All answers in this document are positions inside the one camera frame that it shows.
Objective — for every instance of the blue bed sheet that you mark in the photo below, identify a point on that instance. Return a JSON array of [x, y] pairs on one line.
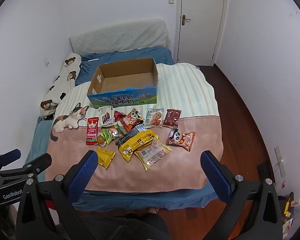
[[140, 55]]

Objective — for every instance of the cardboard box with blue print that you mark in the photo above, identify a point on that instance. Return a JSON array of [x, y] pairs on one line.
[[125, 85]]

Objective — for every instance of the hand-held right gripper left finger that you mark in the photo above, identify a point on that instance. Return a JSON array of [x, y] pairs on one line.
[[86, 172]]

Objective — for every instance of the white door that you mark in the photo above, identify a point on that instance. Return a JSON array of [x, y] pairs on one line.
[[202, 22]]

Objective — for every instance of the light blue cloth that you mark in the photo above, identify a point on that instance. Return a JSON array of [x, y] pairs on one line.
[[38, 145]]

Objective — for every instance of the white power strip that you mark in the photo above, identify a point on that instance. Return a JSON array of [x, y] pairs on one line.
[[280, 161]]

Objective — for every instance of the white packet of dark sticks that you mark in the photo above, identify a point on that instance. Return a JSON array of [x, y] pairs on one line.
[[105, 116]]

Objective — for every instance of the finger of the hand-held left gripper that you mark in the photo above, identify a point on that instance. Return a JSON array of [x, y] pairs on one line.
[[11, 156], [40, 162]]

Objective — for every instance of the round brown egg packet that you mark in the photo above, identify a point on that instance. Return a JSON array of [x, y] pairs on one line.
[[100, 139]]

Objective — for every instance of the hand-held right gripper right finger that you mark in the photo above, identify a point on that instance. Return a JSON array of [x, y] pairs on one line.
[[216, 177]]

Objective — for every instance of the small yellow snack packet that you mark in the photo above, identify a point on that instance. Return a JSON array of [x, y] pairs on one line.
[[105, 157]]

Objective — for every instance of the black snack packet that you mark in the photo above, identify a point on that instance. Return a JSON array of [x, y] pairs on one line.
[[126, 137]]

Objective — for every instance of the green snack packet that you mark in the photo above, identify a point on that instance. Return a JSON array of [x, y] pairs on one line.
[[112, 133]]

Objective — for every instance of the large yellow snack packet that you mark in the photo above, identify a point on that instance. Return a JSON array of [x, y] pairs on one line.
[[137, 142]]

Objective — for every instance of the clutter of small packets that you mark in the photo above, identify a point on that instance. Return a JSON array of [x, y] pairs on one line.
[[291, 210]]

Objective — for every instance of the white cookie packet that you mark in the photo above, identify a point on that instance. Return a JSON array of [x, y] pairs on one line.
[[153, 117]]

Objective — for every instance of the dark red snack packet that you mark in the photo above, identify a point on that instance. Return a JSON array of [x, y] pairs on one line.
[[171, 118]]

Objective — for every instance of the white pen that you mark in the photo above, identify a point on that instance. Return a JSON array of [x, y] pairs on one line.
[[93, 60]]

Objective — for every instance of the long red snack packet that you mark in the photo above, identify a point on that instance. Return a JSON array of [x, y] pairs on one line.
[[92, 130]]

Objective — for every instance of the red triangular snack packet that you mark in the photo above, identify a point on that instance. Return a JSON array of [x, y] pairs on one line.
[[119, 118]]

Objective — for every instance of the crumpled orange panda snack packet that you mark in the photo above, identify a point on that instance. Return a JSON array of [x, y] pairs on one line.
[[131, 118]]

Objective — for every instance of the clear packet with pink label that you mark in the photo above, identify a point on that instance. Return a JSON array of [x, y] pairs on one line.
[[152, 153]]

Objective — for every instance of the striped pink cat blanket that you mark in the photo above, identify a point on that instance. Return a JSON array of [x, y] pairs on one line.
[[185, 100]]

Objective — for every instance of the white bear print pillow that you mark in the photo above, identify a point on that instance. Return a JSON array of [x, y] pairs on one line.
[[65, 77]]

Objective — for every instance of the grey quilted pillow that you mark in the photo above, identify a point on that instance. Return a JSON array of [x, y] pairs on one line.
[[120, 36]]

